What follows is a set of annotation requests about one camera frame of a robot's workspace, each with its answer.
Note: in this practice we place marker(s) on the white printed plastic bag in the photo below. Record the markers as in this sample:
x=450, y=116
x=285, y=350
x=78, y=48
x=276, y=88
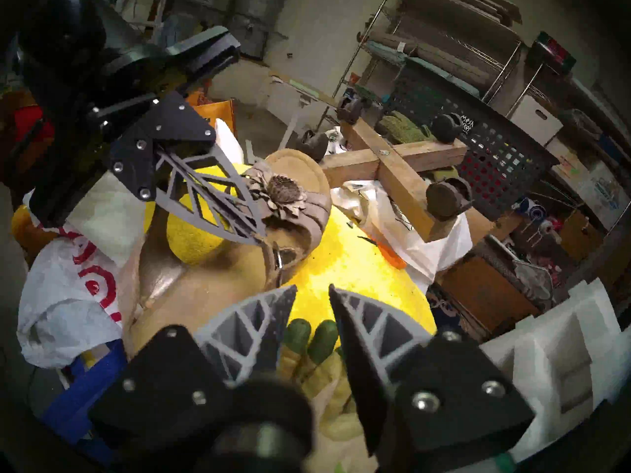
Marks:
x=434, y=250

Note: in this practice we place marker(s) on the blue white patterned cloth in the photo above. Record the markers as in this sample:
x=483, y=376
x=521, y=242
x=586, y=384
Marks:
x=446, y=309

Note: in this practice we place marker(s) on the red orange patterned bag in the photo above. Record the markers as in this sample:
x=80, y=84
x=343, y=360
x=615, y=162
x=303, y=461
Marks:
x=217, y=115

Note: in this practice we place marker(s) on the mint seat cushion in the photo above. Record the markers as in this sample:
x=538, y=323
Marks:
x=394, y=55

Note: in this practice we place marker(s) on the dark plastic mesh basket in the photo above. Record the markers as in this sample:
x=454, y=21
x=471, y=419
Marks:
x=498, y=156

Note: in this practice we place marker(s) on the brown wooden chest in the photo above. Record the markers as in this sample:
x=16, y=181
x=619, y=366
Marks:
x=483, y=289

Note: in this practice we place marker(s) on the small white Gildan box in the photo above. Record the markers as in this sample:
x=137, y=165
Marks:
x=601, y=193

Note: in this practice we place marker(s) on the grey water heater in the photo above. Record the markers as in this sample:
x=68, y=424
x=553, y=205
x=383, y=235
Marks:
x=256, y=18

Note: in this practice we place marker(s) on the right gripper lattice left finger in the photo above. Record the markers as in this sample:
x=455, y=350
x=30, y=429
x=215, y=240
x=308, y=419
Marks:
x=162, y=388

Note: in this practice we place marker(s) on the red snowman box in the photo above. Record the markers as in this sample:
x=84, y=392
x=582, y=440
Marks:
x=552, y=50

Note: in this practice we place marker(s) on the white red-target plastic bag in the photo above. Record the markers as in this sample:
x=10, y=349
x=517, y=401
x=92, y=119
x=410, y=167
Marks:
x=64, y=304

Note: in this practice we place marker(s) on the pink white pillow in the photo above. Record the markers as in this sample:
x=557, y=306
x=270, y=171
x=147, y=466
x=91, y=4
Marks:
x=229, y=142

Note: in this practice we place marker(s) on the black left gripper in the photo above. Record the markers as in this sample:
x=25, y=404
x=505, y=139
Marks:
x=74, y=107

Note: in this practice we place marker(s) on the green knit glove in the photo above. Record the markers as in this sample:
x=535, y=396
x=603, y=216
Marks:
x=402, y=129

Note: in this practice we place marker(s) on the right gripper lattice right finger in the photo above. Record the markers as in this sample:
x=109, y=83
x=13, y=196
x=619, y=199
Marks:
x=443, y=393

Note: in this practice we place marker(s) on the aluminium ladder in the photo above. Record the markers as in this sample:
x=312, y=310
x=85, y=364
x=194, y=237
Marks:
x=153, y=4

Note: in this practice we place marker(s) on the white foam packing insert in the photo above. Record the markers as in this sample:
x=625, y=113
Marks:
x=552, y=349

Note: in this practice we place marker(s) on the white labelled cardboard box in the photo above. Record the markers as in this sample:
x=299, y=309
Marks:
x=567, y=164

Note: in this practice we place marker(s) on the tan seat cushion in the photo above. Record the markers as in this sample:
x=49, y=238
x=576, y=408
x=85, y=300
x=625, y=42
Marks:
x=443, y=58

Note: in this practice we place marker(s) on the tan green-tipped garden glove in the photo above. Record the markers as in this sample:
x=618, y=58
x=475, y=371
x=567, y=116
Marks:
x=320, y=339

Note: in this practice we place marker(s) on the white overbed table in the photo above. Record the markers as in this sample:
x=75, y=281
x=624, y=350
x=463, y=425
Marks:
x=305, y=87

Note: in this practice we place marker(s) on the brown cardboard box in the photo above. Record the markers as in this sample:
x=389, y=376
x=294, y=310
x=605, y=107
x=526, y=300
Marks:
x=584, y=230

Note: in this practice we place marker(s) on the yellow towel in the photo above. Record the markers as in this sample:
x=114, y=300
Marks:
x=355, y=260

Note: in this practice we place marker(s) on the wooden cross caster dolly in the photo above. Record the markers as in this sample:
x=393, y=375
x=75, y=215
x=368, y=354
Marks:
x=399, y=176

